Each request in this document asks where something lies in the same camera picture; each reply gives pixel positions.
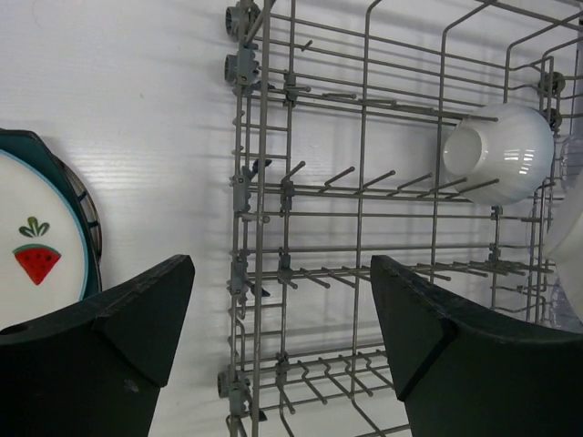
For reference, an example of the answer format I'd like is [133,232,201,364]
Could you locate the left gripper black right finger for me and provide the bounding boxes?
[370,255,582,436]

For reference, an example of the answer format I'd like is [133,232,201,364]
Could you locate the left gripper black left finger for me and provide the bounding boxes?
[1,255,195,436]

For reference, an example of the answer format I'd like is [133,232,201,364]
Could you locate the white ribbed bowl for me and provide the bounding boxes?
[442,103,555,207]
[543,173,582,320]

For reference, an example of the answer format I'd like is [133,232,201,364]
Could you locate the dark teal square plate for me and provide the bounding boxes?
[1,129,102,298]

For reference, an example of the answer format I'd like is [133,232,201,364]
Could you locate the white plate blue stripes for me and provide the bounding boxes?
[57,158,103,265]

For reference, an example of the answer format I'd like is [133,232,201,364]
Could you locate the clear textured glass front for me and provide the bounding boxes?
[545,276,582,333]

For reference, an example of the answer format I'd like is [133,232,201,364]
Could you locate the grey wire dish rack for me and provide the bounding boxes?
[217,1,582,436]

